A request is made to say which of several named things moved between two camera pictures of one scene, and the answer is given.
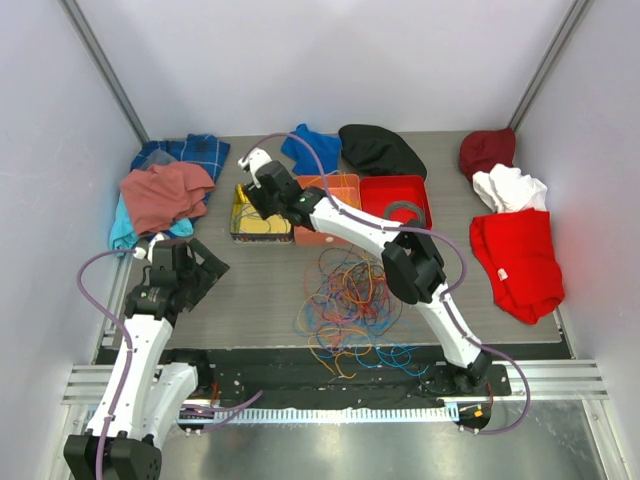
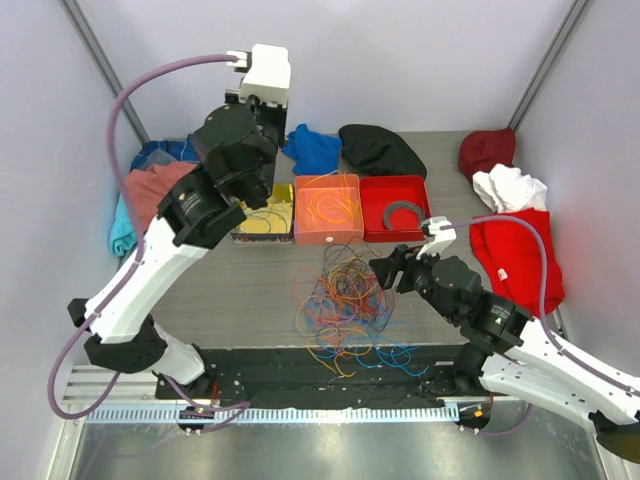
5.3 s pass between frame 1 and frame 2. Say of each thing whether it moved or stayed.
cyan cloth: stayed
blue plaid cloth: stayed
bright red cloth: stayed
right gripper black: moved
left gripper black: moved
